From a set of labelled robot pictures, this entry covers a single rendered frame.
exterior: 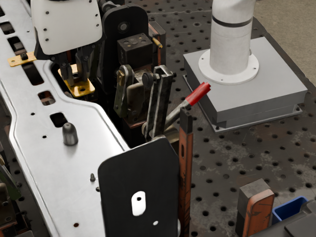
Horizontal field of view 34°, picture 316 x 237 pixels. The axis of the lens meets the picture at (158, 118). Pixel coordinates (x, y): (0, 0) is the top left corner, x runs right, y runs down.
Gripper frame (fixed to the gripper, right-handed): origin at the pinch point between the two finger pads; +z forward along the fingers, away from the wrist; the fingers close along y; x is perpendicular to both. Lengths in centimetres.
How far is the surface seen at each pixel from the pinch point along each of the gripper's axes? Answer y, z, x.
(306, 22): -194, 128, -140
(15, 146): 10.9, 27.8, -16.3
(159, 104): -14.6, 12.1, 2.4
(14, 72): 4, 28, -42
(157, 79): -14.8, 6.8, 1.4
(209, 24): -77, 58, -76
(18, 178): 11, 58, -35
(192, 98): -22.6, 14.6, 1.2
